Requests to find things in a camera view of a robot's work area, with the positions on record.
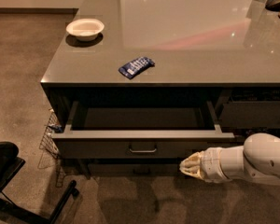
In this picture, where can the cream gripper fingers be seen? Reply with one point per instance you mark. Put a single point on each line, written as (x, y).
(191, 166)

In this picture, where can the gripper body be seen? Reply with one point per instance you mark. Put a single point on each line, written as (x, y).
(212, 165)

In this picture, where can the grey top drawer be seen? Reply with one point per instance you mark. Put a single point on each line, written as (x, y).
(106, 132)

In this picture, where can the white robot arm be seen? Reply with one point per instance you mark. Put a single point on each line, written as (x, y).
(256, 161)

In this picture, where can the right side dark drawers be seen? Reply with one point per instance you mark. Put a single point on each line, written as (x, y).
(245, 111)

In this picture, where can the grey counter cabinet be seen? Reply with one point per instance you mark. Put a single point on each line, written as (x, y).
(199, 47)

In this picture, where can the blue snack packet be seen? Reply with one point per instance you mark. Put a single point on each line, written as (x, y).
(136, 67)

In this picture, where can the white paper bowl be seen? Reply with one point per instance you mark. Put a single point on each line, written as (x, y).
(85, 29)

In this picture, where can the metal drawer handle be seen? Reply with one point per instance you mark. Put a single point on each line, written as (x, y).
(142, 148)

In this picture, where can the wire mesh basket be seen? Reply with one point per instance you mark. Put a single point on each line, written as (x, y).
(50, 155)

